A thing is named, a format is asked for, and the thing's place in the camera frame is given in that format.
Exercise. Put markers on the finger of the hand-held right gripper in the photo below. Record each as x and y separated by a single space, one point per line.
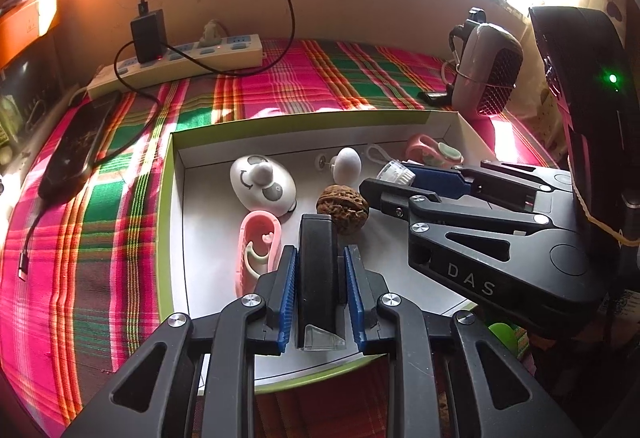
395 198
435 178

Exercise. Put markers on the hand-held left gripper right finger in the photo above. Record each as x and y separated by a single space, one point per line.
357 298

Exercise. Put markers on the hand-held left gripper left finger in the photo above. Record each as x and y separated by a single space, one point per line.
282 298

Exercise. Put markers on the clear white small cap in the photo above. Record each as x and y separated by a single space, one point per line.
392 171

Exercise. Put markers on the black rectangular box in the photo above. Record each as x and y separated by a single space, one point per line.
320 268

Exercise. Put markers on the brown walnut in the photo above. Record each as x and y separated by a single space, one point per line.
342 208

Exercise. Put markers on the white egg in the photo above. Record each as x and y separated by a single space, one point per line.
347 166

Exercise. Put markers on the green-rimmed cardboard box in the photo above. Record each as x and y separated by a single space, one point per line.
210 298

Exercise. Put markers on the pink oval holder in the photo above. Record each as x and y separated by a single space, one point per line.
250 228

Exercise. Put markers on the pink clip with grey pad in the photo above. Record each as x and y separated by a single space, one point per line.
425 146

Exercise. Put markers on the white panda-face gadget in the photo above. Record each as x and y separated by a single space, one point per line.
250 188

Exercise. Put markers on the small pinkish heater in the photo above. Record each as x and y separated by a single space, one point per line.
480 68

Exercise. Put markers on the plaid tablecloth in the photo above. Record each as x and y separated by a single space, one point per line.
100 268

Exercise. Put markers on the beige power strip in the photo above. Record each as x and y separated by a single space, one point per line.
235 53

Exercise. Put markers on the beige plug adapter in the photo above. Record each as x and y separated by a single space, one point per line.
211 36

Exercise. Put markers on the black smartphone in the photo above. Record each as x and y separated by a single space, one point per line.
75 143

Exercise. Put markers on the black charger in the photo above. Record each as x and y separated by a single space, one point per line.
149 36

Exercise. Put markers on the orange tray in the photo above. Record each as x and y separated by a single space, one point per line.
25 26

